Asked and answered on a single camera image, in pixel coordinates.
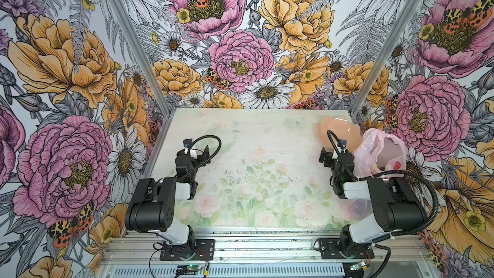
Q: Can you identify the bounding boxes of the pink faceted plastic bowl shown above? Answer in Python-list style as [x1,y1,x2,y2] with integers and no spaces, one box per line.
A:
[316,117,364,153]

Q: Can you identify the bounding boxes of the green circuit board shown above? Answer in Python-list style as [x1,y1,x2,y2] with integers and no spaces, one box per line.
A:
[349,261,367,271]
[175,265,206,277]

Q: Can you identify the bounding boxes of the left aluminium corner post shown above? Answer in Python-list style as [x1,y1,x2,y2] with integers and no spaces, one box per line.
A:
[108,0,172,120]

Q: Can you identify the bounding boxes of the green circuit board right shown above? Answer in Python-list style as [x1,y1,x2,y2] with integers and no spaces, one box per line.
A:
[349,261,367,271]

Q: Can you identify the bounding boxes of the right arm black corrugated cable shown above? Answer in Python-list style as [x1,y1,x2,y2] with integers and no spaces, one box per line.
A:
[327,130,439,237]

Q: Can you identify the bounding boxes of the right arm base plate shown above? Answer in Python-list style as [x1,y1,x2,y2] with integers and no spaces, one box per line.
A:
[314,238,374,259]

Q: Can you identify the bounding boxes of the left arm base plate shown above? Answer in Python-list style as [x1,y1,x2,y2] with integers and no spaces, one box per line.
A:
[160,239,216,261]

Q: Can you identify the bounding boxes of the green circuit board left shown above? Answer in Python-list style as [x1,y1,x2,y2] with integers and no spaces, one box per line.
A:
[175,265,206,277]

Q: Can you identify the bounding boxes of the white slotted cable duct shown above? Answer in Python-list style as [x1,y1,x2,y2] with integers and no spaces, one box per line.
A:
[107,263,345,277]

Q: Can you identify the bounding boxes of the right aluminium corner post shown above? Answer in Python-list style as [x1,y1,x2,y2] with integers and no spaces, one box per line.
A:
[349,0,423,117]

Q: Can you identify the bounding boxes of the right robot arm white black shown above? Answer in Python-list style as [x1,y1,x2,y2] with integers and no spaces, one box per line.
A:
[319,148,430,259]

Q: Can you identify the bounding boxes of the aluminium corner post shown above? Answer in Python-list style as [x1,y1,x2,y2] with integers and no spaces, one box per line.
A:
[349,0,423,117]
[108,0,172,120]

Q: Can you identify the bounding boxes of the pink plastic bag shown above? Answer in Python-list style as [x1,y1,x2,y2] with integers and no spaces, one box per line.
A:
[353,128,407,179]

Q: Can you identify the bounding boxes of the aluminium frame rail front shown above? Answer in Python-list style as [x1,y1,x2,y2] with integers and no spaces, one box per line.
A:
[101,227,429,265]

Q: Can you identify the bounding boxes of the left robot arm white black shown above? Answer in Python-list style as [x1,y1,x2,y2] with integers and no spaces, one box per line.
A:
[124,139,210,260]

